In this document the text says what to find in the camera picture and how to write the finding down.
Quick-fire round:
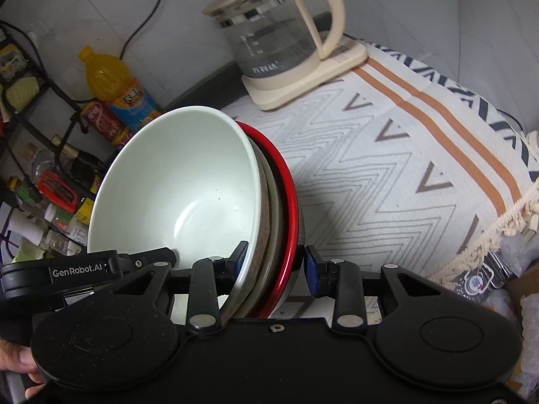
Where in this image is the left black power cable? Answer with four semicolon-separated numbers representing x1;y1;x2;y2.
119;0;170;61

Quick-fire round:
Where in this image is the orange juice bottle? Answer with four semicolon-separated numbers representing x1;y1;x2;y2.
78;46;163;132

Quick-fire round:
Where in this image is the cream kettle base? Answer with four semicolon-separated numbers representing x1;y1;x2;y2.
241;37;368;111

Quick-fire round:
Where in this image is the black metal kitchen rack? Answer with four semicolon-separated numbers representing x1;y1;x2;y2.
0;20;106;262

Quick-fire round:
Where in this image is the upper red drink can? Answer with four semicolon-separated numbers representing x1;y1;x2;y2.
81;100;132;149

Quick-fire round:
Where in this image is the white cap spray bottle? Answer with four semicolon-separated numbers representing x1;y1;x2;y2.
8;209;46;246

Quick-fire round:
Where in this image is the person's left hand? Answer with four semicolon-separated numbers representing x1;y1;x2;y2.
0;339;45;399

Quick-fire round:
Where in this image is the red and black bowl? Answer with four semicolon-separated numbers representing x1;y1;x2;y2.
240;122;304;318

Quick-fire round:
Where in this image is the glass electric kettle cream handle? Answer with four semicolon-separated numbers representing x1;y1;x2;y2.
202;0;347;79

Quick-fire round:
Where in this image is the patterned fringed table cloth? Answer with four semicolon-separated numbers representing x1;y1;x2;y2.
168;39;539;325

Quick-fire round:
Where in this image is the dark soy sauce bottle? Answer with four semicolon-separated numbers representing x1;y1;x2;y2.
52;142;104;193

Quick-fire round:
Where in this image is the pale green bowl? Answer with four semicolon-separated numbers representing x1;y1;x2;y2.
88;106;271;321
235;139;283;318

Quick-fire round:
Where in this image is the green carton box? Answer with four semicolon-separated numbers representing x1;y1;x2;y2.
12;237;45;264

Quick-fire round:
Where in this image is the white label small jar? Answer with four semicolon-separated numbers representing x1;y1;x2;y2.
44;231;82;256

